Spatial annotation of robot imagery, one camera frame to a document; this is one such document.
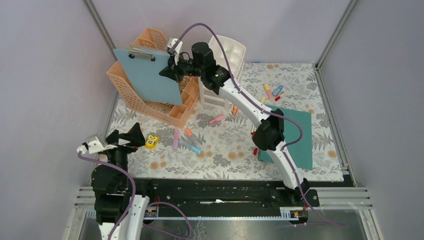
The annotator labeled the teal file folder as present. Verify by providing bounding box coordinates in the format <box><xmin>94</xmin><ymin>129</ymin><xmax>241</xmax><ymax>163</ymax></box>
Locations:
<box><xmin>257</xmin><ymin>104</ymin><xmax>314</xmax><ymax>171</ymax></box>

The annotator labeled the pink highlighter centre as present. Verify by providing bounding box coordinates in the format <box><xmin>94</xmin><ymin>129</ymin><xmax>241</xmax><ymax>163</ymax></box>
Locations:
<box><xmin>208</xmin><ymin>114</ymin><xmax>226</xmax><ymax>124</ymax></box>

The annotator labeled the orange cap grey marker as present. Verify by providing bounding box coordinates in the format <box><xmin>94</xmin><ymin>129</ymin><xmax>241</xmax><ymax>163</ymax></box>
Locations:
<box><xmin>184</xmin><ymin>128</ymin><xmax>202</xmax><ymax>149</ymax></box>

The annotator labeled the right aluminium frame post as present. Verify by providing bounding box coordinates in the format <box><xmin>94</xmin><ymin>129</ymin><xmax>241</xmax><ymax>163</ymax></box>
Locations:
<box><xmin>315</xmin><ymin>0</ymin><xmax>359</xmax><ymax>69</ymax></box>

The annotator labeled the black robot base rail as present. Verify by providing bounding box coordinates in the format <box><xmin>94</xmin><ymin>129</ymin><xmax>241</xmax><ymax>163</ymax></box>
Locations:
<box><xmin>134</xmin><ymin>178</ymin><xmax>320</xmax><ymax>219</ymax></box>

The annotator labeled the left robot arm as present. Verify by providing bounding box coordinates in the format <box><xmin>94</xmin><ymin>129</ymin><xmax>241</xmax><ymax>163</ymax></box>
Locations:
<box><xmin>85</xmin><ymin>123</ymin><xmax>155</xmax><ymax>240</ymax></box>

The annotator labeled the yellow pink highlighter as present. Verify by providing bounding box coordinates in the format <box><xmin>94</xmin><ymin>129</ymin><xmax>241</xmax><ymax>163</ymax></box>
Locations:
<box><xmin>263</xmin><ymin>83</ymin><xmax>275</xmax><ymax>102</ymax></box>

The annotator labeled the yellow owl eraser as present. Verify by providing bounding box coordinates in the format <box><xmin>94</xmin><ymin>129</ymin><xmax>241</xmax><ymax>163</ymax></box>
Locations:
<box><xmin>144</xmin><ymin>133</ymin><xmax>160</xmax><ymax>150</ymax></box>

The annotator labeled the pink highlighter lower left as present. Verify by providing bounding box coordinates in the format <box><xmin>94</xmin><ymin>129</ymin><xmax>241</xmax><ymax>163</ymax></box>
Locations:
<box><xmin>172</xmin><ymin>128</ymin><xmax>180</xmax><ymax>150</ymax></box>

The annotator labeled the white plastic drawer unit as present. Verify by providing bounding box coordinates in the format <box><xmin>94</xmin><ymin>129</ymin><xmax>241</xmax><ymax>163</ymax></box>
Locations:
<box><xmin>199</xmin><ymin>35</ymin><xmax>246</xmax><ymax>111</ymax></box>

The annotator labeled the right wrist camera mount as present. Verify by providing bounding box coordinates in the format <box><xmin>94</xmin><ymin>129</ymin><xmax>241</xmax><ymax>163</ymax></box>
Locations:
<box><xmin>166</xmin><ymin>37</ymin><xmax>183</xmax><ymax>65</ymax></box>

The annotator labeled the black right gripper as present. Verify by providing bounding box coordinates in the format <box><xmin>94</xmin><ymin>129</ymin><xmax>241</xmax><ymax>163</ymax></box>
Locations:
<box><xmin>159</xmin><ymin>51</ymin><xmax>204</xmax><ymax>84</ymax></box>

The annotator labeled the light blue highlighter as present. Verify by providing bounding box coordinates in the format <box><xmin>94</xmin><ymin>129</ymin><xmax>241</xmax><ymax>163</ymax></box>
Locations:
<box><xmin>179</xmin><ymin>139</ymin><xmax>202</xmax><ymax>155</ymax></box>

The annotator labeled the floral patterned table mat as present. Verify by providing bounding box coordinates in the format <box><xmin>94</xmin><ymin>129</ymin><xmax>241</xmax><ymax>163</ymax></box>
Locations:
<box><xmin>109</xmin><ymin>63</ymin><xmax>343</xmax><ymax>182</ymax></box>

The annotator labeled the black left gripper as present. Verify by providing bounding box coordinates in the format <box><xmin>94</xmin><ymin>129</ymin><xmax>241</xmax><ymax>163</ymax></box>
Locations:
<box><xmin>104</xmin><ymin>121</ymin><xmax>145</xmax><ymax>187</ymax></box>

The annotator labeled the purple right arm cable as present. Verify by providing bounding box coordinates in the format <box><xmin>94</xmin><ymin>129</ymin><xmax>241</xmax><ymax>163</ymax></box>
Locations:
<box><xmin>172</xmin><ymin>22</ymin><xmax>347</xmax><ymax>229</ymax></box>

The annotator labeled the orange plastic file organizer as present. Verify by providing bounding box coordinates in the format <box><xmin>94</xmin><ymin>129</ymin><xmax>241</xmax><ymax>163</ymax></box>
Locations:
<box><xmin>107</xmin><ymin>28</ymin><xmax>200</xmax><ymax>128</ymax></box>

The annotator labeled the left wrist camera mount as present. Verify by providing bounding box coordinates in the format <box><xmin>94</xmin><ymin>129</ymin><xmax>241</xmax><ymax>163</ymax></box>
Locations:
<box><xmin>76</xmin><ymin>134</ymin><xmax>118</xmax><ymax>154</ymax></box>

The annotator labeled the light blue clipboard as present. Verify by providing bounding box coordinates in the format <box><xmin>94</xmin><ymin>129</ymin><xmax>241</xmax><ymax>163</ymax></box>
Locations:
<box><xmin>113</xmin><ymin>45</ymin><xmax>183</xmax><ymax>105</ymax></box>

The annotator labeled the orange highlighter centre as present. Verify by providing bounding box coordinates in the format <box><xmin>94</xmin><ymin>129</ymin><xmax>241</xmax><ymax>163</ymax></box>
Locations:
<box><xmin>231</xmin><ymin>105</ymin><xmax>239</xmax><ymax>116</ymax></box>

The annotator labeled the aluminium frame post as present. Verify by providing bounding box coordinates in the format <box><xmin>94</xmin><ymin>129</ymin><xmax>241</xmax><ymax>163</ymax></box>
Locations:
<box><xmin>82</xmin><ymin>0</ymin><xmax>118</xmax><ymax>61</ymax></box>
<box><xmin>315</xmin><ymin>0</ymin><xmax>359</xmax><ymax>69</ymax></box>

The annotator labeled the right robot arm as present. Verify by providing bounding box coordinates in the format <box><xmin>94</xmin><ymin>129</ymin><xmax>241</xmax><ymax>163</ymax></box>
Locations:
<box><xmin>159</xmin><ymin>38</ymin><xmax>312</xmax><ymax>208</ymax></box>

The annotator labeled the left aluminium frame post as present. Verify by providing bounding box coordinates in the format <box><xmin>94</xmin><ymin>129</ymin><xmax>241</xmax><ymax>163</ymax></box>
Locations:
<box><xmin>82</xmin><ymin>0</ymin><xmax>118</xmax><ymax>61</ymax></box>

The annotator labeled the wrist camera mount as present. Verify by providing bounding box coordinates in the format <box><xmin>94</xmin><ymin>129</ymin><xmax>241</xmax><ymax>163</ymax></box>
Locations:
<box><xmin>166</xmin><ymin>37</ymin><xmax>183</xmax><ymax>65</ymax></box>
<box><xmin>76</xmin><ymin>134</ymin><xmax>118</xmax><ymax>154</ymax></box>

